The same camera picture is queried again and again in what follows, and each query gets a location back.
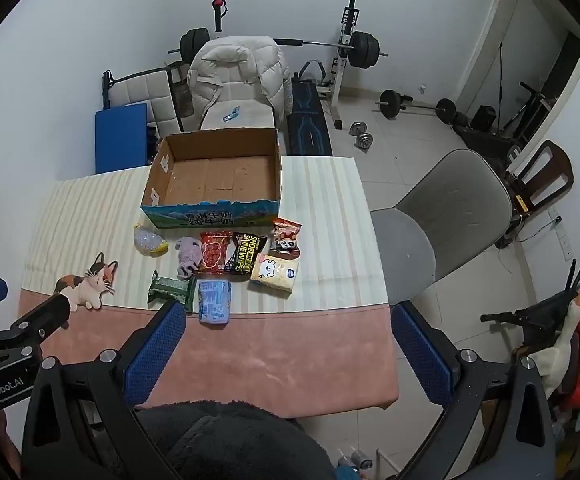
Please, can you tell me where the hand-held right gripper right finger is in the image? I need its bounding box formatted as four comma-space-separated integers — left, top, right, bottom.
390, 300, 557, 480

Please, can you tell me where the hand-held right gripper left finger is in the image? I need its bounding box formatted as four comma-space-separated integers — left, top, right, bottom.
20, 300, 188, 480

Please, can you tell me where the green snack packet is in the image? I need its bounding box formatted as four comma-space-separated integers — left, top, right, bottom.
147, 270, 197, 311

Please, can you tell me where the blue tissue pack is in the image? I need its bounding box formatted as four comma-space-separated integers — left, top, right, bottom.
197, 279, 233, 326

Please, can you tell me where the purple plush toy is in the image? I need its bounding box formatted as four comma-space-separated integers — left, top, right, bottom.
175, 236, 204, 280

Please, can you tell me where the clear plastic bag yellow tie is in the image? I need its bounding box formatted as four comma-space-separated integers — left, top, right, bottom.
134, 223, 170, 259

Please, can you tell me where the black yellow snack packet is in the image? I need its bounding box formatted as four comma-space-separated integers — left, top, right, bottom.
225, 231, 271, 277

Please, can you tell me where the cream tissue pack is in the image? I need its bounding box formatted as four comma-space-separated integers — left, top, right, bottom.
248, 254, 302, 300

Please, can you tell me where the red panda snack packet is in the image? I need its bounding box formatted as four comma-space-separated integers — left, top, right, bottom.
269, 217, 304, 260

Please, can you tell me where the cardboard box with blue print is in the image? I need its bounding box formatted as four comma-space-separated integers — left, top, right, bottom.
140, 127, 284, 231

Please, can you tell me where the white goose plush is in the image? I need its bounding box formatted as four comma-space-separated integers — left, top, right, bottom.
526, 290, 580, 397

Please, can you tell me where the grey shell chair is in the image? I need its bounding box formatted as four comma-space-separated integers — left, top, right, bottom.
370, 148, 514, 307

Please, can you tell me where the blue foam mat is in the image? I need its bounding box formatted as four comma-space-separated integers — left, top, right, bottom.
94, 103, 150, 175

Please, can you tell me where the brown wooden chair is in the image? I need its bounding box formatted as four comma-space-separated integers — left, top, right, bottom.
494, 139, 575, 250

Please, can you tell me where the black speaker box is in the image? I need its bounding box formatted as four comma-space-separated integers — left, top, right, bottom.
469, 104, 497, 132

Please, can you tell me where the white padded chair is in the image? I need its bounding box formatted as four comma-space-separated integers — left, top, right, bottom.
102, 64, 185, 137

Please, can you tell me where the short barbell with black plates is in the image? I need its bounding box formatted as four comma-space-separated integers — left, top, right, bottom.
374, 88, 458, 124

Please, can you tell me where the black blue weight bench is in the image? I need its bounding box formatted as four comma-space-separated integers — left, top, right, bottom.
285, 60, 334, 157

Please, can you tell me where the water jug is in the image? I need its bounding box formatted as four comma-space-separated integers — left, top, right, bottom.
172, 80, 194, 119

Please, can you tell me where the beige cushioned chair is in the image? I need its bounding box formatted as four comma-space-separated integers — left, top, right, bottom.
199, 99, 277, 132

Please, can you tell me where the black exercise machine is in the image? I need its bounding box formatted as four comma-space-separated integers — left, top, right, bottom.
499, 81, 557, 147

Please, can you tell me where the white puffer jacket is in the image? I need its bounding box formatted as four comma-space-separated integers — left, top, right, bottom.
186, 35, 294, 122

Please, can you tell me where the white weight rack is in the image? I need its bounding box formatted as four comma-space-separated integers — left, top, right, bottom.
212, 0, 372, 130

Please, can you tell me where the long barbell with black plates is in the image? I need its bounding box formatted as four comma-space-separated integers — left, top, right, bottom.
167, 27, 390, 69

